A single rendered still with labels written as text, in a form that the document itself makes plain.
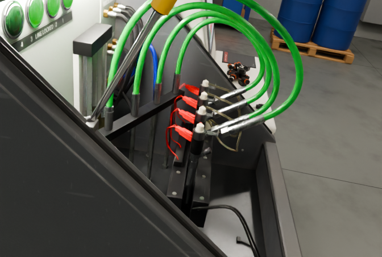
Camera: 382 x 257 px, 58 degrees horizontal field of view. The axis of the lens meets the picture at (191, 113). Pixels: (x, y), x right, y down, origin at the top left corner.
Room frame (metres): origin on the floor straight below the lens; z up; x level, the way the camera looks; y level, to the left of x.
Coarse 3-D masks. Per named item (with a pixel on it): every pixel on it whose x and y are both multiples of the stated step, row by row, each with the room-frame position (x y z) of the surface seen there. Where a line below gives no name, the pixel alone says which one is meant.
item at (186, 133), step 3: (177, 126) 0.69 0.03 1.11; (177, 129) 0.68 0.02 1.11; (180, 129) 0.67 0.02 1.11; (183, 129) 0.67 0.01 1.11; (186, 129) 0.68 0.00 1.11; (180, 132) 0.67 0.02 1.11; (183, 132) 0.66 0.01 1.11; (186, 132) 0.66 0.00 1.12; (189, 132) 0.66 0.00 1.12; (192, 132) 0.66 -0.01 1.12; (183, 135) 0.66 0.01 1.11; (186, 135) 0.66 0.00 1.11; (189, 135) 0.65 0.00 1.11; (186, 138) 0.66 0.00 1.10; (189, 138) 0.65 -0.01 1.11
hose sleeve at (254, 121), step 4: (256, 116) 0.64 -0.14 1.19; (260, 116) 0.64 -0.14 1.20; (248, 120) 0.64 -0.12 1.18; (252, 120) 0.64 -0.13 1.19; (256, 120) 0.64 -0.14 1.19; (260, 120) 0.63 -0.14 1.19; (264, 120) 0.63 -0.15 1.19; (236, 124) 0.64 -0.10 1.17; (240, 124) 0.64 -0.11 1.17; (244, 124) 0.64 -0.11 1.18; (248, 124) 0.63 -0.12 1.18; (252, 124) 0.63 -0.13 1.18; (256, 124) 0.63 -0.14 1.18; (228, 128) 0.64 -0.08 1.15; (232, 128) 0.64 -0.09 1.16; (236, 128) 0.63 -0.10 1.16; (240, 128) 0.63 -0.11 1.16; (244, 128) 0.63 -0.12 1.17; (232, 132) 0.63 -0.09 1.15; (236, 132) 0.64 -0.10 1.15
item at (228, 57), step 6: (228, 54) 1.65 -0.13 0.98; (234, 54) 1.66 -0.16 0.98; (240, 54) 1.68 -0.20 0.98; (222, 60) 1.55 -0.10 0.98; (228, 60) 1.56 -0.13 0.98; (234, 60) 1.57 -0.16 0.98; (240, 60) 1.59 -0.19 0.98; (246, 60) 1.60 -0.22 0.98; (252, 60) 1.61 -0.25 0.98; (252, 66) 1.54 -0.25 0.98
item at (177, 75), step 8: (200, 24) 0.88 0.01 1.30; (232, 24) 0.88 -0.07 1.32; (192, 32) 0.88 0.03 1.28; (184, 40) 0.88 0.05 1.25; (184, 48) 0.88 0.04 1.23; (256, 48) 0.88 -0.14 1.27; (264, 64) 0.88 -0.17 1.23; (176, 72) 0.88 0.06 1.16; (176, 80) 0.88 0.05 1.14; (256, 80) 0.88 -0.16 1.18; (176, 88) 0.88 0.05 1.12; (240, 88) 0.88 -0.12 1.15; (248, 88) 0.88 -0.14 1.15; (224, 96) 0.88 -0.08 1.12; (232, 96) 0.88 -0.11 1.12; (216, 104) 0.88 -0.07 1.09
